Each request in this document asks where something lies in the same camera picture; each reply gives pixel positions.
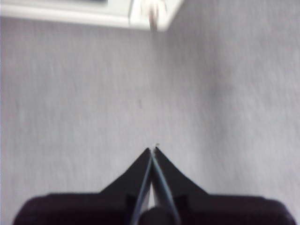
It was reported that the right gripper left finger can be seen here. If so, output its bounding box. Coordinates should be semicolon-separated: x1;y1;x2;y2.
13;147;152;225

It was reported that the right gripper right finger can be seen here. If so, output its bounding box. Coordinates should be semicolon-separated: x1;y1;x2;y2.
153;147;293;225

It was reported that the glass oven door beige handle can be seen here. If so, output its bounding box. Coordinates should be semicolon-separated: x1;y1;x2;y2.
0;0;131;27

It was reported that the white beige oven knob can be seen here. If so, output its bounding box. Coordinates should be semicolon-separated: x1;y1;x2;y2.
140;0;167;31

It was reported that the white Toshiba toaster oven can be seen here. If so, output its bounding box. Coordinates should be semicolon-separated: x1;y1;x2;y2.
0;0;185;32

